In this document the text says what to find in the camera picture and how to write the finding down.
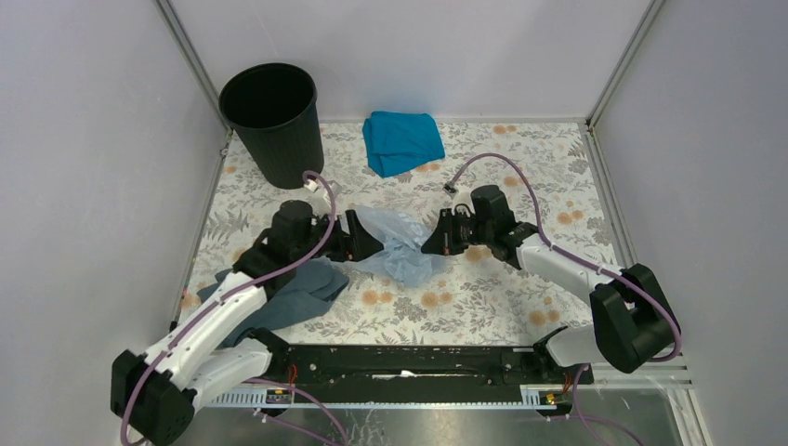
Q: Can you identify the light blue plastic trash bag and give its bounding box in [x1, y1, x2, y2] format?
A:
[354, 206, 446, 288]

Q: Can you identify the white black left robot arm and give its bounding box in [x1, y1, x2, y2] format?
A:
[110, 201, 384, 445]

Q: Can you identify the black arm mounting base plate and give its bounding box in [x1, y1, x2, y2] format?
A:
[261, 345, 579, 396]

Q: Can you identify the bright blue folded cloth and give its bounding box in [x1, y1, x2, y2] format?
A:
[361, 111, 445, 178]

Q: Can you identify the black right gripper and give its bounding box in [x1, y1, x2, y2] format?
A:
[421, 208, 493, 256]

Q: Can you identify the grey blue crumpled cloth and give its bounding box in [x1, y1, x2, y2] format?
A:
[219, 260, 349, 348]

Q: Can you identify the black plastic trash bin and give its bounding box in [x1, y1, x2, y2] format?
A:
[218, 62, 324, 190]

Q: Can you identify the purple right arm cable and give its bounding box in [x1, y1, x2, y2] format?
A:
[442, 152, 683, 446]

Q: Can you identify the white slotted cable duct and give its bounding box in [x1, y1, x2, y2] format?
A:
[207, 385, 560, 412]

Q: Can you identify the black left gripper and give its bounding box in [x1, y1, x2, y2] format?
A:
[292, 208, 383, 263]

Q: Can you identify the floral patterned table mat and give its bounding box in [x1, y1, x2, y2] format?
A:
[173, 122, 629, 348]

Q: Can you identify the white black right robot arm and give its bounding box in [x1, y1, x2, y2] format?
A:
[421, 185, 680, 383]

